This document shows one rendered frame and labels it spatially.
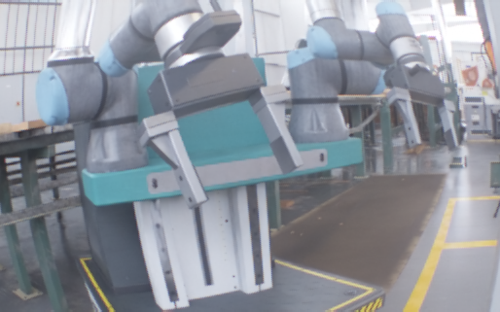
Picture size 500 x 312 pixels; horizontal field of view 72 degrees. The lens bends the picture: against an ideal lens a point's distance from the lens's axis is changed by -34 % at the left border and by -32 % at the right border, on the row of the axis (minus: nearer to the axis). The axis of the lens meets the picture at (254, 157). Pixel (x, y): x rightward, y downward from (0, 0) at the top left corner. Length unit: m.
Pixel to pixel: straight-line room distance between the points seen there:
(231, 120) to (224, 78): 0.57
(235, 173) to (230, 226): 0.31
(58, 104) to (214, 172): 0.38
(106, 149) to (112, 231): 0.42
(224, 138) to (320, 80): 0.26
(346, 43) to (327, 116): 0.24
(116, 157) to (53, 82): 0.22
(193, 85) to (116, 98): 0.36
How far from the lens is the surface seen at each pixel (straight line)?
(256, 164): 0.97
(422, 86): 0.83
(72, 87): 0.80
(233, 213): 1.22
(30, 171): 1.71
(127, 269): 1.28
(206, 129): 1.09
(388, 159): 5.75
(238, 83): 0.56
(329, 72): 1.11
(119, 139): 0.87
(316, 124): 1.10
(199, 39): 0.52
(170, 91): 0.52
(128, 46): 0.65
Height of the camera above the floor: 0.82
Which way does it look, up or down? 6 degrees down
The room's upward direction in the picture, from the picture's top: 5 degrees counter-clockwise
